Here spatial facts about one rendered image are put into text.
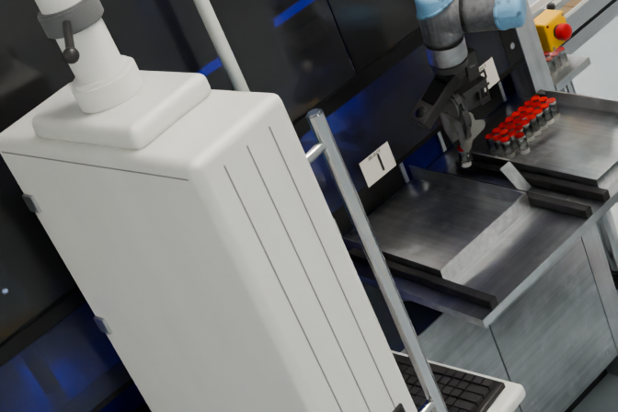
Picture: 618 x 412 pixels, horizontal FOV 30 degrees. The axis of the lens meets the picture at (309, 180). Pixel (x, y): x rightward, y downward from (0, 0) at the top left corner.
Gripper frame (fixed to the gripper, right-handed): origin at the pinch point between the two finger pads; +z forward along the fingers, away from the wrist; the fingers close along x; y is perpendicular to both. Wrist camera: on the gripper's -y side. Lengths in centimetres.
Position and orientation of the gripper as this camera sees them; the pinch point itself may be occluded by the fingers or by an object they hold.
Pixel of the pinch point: (459, 146)
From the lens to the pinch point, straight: 230.7
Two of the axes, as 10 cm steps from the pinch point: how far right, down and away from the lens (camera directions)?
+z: 2.6, 7.5, 6.0
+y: 7.9, -5.3, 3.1
